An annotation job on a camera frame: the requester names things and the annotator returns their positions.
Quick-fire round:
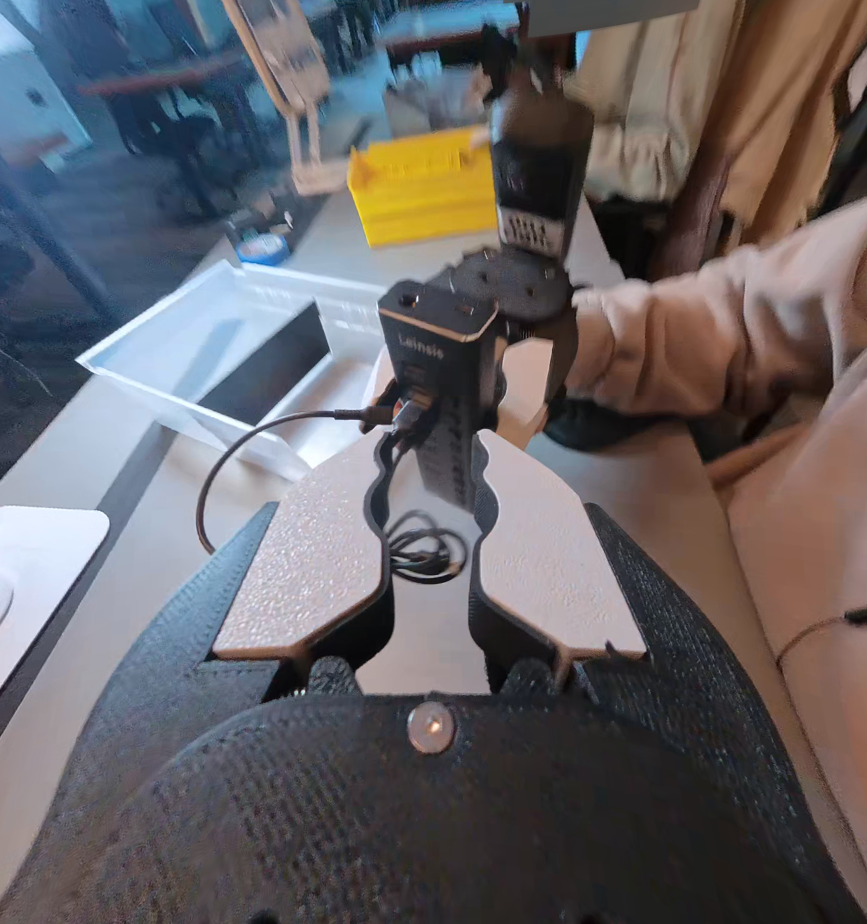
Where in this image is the wooden table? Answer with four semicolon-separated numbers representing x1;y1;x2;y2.
78;56;250;98

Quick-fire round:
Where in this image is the person's right forearm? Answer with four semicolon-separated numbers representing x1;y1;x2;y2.
565;180;867;421

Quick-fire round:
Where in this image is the blue tape roll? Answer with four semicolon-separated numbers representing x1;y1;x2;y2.
235;230;292;265

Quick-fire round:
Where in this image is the black usb hub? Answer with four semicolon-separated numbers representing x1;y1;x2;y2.
377;283;504;511

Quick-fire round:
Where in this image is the clear plastic bin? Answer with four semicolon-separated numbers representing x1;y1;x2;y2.
75;257;390;482

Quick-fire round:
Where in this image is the thin black cord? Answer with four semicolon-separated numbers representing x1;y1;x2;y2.
775;603;867;670

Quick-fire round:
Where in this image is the black usb cable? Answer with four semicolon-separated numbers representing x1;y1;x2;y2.
197;386;471;586

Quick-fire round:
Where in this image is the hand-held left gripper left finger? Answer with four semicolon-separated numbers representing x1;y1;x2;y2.
210;429;398;668

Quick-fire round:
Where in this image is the tan hanging jacket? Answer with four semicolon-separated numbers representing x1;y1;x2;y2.
584;0;867;243

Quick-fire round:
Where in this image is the black office chair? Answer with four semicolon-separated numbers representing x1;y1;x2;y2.
109;90;218;221

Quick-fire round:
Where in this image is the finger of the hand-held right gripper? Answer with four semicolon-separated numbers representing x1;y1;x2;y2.
365;345;400;411
497;338;555;451

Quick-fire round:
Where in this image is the yellow plastic bin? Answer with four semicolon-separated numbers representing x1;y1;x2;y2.
347;124;501;248

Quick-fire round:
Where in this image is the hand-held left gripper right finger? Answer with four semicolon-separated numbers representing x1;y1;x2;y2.
468;429;651;694

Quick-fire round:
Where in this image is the brown patterned cloth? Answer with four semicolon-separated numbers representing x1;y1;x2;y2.
653;141;745;279

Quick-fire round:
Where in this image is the black wrist rest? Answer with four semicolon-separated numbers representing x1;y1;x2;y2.
544;393;703;454

